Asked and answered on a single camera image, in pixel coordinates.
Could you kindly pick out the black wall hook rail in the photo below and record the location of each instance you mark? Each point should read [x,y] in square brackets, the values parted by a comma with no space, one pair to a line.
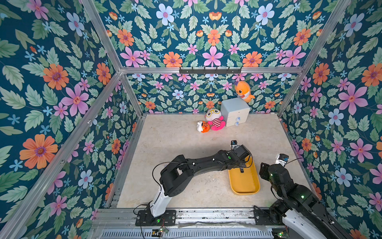
[210,70]

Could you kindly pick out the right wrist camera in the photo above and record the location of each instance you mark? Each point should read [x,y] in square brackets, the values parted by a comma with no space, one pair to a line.
[282,159]

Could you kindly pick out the pink striped owl plush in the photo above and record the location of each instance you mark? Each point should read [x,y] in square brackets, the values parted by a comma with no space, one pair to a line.
[215,119]

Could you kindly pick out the orange fox plush toy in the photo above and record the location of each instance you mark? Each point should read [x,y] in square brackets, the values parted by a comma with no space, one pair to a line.
[243,91]

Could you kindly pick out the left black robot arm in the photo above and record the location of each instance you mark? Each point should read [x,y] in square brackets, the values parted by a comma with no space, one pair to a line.
[178,173]

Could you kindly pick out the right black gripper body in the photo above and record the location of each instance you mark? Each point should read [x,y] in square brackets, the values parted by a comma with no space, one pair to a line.
[265,171]

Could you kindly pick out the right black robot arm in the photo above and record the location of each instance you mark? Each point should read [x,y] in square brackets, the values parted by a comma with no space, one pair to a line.
[298,208]

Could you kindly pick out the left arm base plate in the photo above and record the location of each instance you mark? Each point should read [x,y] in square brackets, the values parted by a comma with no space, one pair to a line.
[145,218]

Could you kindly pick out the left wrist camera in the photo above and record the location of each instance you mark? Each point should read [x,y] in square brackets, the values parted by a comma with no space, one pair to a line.
[234,144]

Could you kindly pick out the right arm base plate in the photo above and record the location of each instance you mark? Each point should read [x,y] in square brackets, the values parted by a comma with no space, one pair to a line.
[267,217]

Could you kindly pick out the yellow plastic storage tray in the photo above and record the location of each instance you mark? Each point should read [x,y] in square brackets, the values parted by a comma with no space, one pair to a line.
[246,183]

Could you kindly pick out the small orange tiger plush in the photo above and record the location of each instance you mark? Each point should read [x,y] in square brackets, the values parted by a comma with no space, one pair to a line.
[203,126]

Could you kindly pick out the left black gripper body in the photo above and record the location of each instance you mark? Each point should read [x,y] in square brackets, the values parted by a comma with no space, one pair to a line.
[240,163]

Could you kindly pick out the white mini drawer cabinet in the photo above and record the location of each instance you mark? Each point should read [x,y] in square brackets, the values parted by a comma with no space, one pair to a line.
[235,111]

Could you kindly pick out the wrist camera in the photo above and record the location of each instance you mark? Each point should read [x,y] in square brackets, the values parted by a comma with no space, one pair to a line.
[234,144]
[282,159]

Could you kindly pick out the white ventilation grille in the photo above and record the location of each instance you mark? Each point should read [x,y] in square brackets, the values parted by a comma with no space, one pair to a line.
[206,233]

